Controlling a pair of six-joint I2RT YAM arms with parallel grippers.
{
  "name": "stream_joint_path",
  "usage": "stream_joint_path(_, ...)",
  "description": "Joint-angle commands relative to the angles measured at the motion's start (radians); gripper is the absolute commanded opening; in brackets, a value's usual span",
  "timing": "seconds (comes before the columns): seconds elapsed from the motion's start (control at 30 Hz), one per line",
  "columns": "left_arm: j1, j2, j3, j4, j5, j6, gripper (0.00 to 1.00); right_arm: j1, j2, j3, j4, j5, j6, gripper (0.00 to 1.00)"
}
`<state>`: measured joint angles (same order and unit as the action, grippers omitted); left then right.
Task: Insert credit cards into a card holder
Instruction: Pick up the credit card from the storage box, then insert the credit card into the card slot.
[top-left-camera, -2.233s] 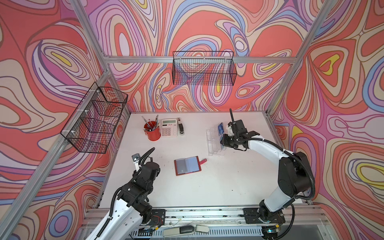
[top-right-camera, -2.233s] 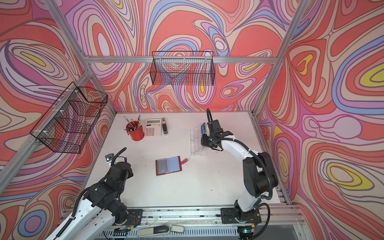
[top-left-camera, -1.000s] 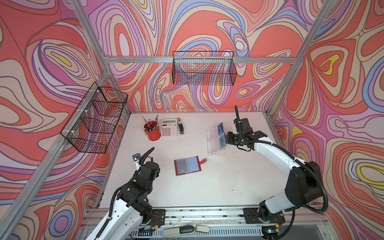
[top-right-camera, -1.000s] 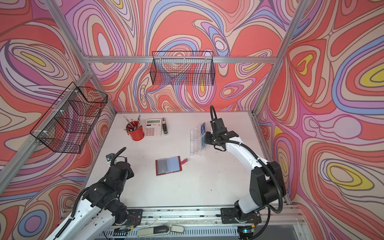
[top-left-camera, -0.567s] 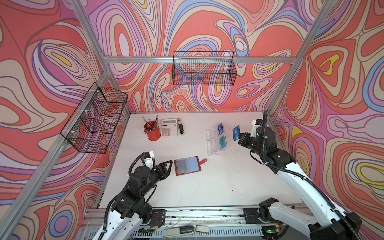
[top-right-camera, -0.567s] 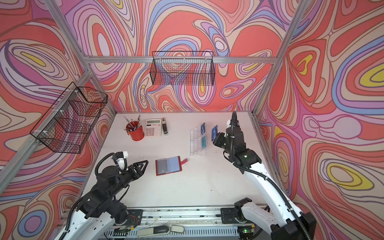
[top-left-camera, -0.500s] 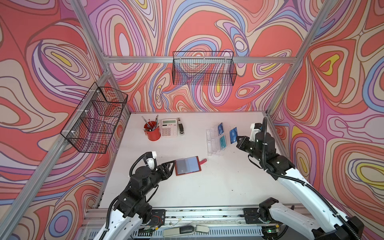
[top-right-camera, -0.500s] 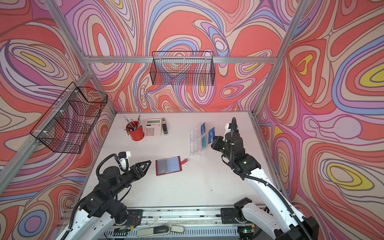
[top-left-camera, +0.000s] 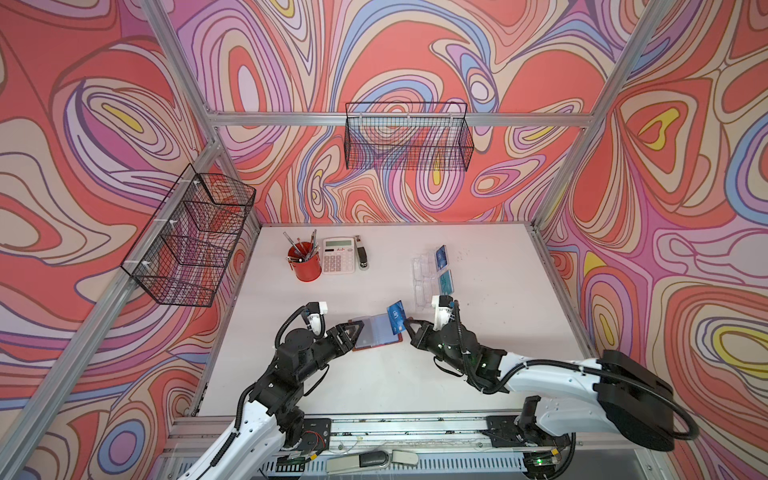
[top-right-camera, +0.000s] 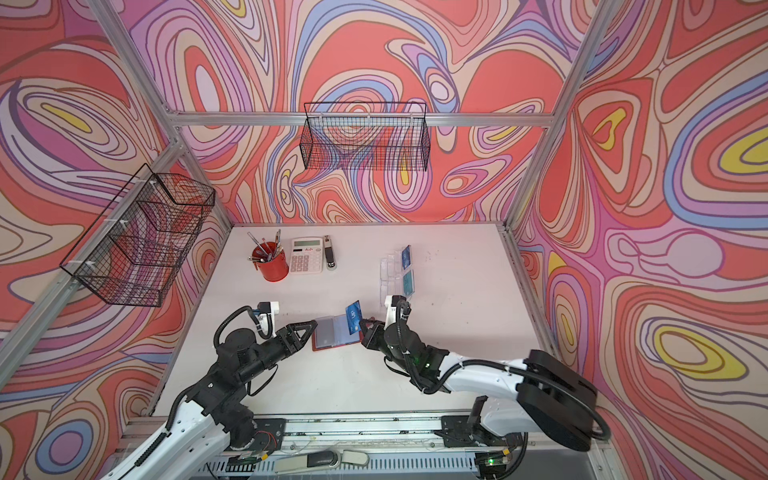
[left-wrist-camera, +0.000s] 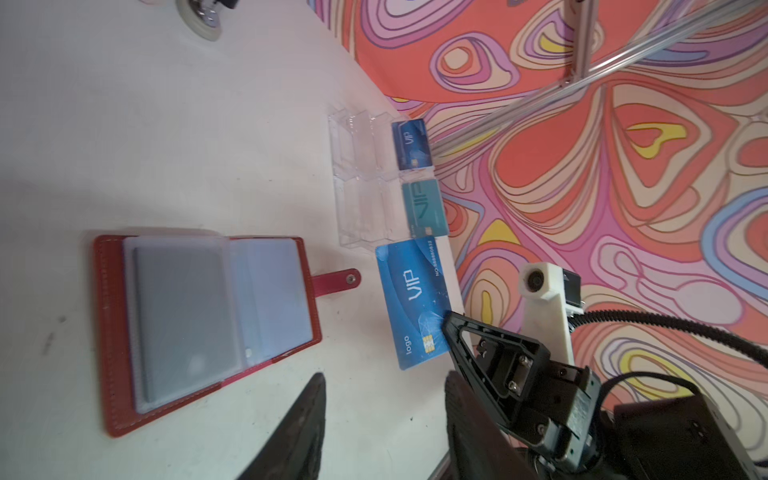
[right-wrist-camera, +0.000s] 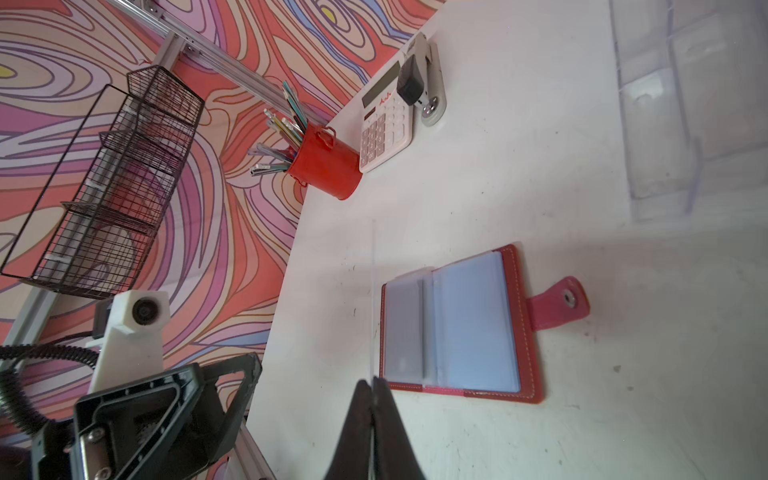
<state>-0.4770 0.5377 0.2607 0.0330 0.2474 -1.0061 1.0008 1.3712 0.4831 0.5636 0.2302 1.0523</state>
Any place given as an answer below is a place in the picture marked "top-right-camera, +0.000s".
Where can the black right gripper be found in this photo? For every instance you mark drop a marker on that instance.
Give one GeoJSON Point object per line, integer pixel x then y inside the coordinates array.
{"type": "Point", "coordinates": [372, 338]}

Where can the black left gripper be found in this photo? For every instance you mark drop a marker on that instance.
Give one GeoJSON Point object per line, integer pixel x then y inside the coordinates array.
{"type": "Point", "coordinates": [290, 341]}

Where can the blue patterned credit card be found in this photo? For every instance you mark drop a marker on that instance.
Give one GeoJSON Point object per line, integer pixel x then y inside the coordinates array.
{"type": "Point", "coordinates": [353, 313]}

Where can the red leather card holder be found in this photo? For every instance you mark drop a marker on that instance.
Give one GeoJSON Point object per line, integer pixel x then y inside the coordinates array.
{"type": "Point", "coordinates": [333, 332]}

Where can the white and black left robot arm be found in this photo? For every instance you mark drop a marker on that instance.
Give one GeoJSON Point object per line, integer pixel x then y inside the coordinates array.
{"type": "Point", "coordinates": [209, 417]}

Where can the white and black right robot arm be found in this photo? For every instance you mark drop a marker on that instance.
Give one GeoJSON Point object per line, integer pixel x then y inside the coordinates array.
{"type": "Point", "coordinates": [537, 393]}

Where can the clear plastic card tray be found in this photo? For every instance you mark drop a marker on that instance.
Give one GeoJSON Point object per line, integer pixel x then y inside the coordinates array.
{"type": "Point", "coordinates": [390, 275]}

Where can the teal credit card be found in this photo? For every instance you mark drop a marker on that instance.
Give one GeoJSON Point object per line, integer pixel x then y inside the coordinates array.
{"type": "Point", "coordinates": [408, 284]}

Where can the blue VIP credit card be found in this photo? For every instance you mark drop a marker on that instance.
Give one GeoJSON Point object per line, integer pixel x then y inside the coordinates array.
{"type": "Point", "coordinates": [406, 258]}

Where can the beige and black stapler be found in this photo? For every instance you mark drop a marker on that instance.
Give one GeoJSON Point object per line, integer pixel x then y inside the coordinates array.
{"type": "Point", "coordinates": [329, 254]}

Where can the pink desk calculator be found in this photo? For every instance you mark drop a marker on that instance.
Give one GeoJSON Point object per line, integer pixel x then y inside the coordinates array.
{"type": "Point", "coordinates": [306, 256]}

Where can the red metal pen bucket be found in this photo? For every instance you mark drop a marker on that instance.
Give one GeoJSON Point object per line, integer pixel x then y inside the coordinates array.
{"type": "Point", "coordinates": [270, 260]}

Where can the grey pencil in bucket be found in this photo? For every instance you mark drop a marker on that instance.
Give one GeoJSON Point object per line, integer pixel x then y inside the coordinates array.
{"type": "Point", "coordinates": [257, 243]}

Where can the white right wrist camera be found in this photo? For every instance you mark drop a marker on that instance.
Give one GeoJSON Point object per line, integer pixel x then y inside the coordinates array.
{"type": "Point", "coordinates": [392, 303]}

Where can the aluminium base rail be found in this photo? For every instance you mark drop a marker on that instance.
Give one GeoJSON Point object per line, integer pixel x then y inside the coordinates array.
{"type": "Point", "coordinates": [399, 445]}

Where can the black wire basket on left wall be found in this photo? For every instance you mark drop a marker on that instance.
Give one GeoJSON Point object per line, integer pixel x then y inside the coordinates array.
{"type": "Point", "coordinates": [133, 254]}

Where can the black wire basket on wall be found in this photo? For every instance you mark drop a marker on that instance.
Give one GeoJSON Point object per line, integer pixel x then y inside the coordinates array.
{"type": "Point", "coordinates": [365, 136]}
{"type": "Point", "coordinates": [133, 254]}

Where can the black wire basket on back wall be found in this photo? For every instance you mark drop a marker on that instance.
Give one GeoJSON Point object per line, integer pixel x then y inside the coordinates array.
{"type": "Point", "coordinates": [365, 136]}

